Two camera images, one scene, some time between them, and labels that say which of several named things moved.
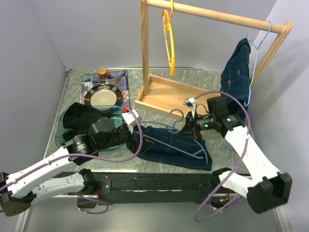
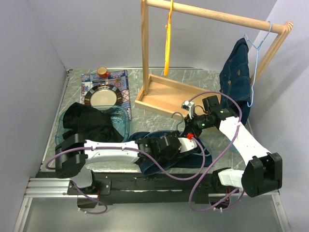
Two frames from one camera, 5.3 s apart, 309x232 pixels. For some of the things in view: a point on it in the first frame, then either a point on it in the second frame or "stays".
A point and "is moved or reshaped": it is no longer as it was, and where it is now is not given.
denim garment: (167, 146) is moved or reshaped
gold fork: (117, 79) stays
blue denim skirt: (235, 79) stays
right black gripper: (190, 130) stays
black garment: (77, 119) stays
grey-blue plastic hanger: (175, 129) → (200, 141)
